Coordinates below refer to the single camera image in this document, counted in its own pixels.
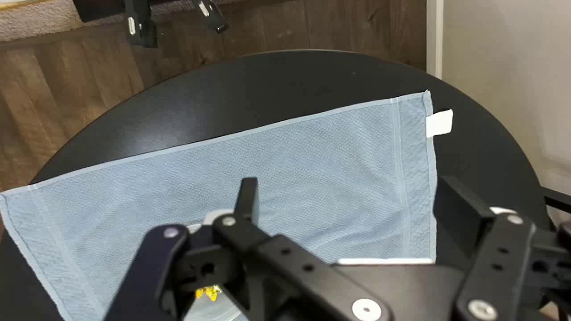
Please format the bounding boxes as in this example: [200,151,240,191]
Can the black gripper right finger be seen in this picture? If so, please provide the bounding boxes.
[436,176,495,241]

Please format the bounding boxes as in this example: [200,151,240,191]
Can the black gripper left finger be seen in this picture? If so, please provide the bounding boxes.
[234,176,259,223]

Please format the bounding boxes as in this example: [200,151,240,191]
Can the clear plastic lunchbox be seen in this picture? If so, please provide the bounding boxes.
[184,208,245,321]

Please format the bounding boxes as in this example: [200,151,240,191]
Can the yellow candies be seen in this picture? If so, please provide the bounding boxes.
[195,285,222,301]

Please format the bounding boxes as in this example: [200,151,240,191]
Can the blue towel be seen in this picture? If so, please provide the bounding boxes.
[0,89,441,321]

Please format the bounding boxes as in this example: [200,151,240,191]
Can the round black table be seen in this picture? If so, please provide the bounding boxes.
[2,51,550,321]

